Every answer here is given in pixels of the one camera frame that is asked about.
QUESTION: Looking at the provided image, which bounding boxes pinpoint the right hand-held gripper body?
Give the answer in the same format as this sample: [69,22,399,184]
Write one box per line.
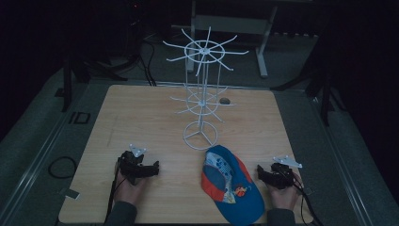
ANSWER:
[268,154,304,191]

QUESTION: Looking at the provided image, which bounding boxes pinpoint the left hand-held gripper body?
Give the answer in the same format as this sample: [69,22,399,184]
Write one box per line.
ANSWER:
[117,143,149,186]

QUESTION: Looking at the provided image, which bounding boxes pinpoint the blue and orange cap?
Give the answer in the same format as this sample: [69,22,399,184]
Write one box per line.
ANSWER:
[200,144,266,226]

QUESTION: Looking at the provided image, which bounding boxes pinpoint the white wire display rack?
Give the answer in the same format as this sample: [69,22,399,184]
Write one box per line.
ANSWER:
[162,26,249,152]

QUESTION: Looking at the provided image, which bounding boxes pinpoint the person's right hand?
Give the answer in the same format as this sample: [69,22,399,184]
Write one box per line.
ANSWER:
[266,173,304,211]

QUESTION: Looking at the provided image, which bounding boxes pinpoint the person's left hand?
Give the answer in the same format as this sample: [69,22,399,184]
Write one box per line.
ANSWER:
[113,170,149,207]

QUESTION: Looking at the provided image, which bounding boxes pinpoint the black metal stand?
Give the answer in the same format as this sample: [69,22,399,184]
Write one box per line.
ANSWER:
[271,62,346,127]
[60,53,128,113]

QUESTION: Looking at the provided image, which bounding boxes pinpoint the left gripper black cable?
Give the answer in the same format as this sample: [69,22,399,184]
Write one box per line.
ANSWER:
[105,158,126,222]

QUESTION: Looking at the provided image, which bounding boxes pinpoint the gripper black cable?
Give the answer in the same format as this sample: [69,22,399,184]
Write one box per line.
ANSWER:
[291,177,324,226]
[105,158,126,222]

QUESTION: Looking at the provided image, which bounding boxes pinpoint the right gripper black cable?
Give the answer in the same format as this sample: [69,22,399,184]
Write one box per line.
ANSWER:
[291,177,324,226]

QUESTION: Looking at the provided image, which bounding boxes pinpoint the black cable loop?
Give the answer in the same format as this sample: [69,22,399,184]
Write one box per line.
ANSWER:
[47,155,79,180]

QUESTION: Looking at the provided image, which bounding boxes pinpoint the black floor cables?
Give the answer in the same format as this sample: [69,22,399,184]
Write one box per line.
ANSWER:
[136,39,158,88]

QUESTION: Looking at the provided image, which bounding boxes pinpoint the white metal desk frame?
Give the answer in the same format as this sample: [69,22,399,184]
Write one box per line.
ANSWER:
[184,0,314,79]

